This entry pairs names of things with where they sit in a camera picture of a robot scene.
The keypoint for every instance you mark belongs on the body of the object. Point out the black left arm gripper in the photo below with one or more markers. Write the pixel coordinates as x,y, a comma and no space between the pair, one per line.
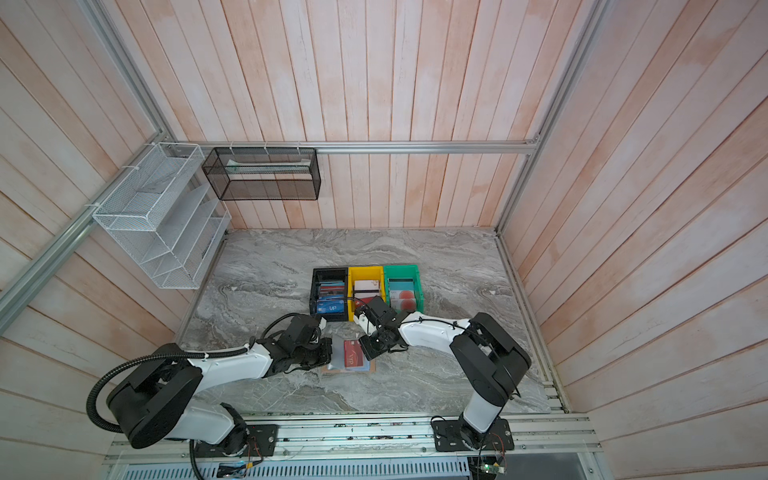
326,357

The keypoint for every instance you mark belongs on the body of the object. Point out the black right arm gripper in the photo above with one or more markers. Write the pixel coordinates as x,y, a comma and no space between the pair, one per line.
368,349

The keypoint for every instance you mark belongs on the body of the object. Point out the red credit card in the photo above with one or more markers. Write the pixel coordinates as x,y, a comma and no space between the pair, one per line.
354,357

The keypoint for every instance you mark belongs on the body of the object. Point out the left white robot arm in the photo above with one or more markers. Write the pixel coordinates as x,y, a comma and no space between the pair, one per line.
152,398

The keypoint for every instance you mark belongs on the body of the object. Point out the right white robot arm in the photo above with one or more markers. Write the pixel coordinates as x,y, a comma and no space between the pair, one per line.
493,362

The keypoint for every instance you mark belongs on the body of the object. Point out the blue VIP card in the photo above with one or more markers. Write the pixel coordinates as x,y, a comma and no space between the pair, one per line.
331,306

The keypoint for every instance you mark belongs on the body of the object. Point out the teal card in green bin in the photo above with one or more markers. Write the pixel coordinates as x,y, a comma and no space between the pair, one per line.
402,288

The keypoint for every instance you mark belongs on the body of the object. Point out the yellow plastic bin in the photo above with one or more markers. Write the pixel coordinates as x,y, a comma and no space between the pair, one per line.
363,283

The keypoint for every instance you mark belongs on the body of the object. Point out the green plastic bin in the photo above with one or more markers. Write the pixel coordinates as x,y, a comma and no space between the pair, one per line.
410,272

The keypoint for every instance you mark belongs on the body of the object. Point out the black plastic bin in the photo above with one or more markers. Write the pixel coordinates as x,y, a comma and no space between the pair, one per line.
328,282

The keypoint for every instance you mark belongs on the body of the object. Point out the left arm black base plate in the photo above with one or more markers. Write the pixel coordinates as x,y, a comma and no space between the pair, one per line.
255,440

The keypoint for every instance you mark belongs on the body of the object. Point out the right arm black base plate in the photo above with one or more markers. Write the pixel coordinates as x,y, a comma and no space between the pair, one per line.
457,435

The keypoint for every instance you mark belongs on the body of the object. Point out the black mesh wall basket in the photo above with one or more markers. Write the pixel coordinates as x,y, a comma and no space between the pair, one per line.
263,173

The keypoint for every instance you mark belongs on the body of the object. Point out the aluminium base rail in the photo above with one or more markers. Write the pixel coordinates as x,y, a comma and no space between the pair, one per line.
378,446

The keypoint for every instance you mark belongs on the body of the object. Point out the white wire mesh shelf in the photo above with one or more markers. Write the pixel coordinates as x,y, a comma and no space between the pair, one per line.
164,218

